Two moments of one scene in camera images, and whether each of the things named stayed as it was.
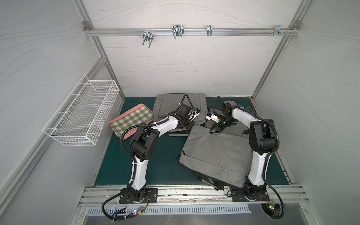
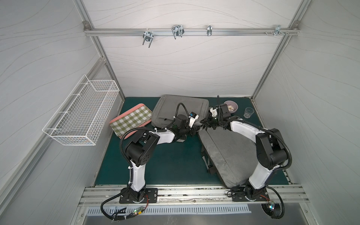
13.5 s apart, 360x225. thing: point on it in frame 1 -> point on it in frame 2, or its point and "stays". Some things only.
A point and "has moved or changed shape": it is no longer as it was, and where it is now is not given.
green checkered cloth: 141,115 stays
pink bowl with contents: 229,103 stays
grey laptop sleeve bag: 221,160 has moved or changed shape
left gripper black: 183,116 -> 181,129
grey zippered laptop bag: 165,103 stays
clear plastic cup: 250,109 stays
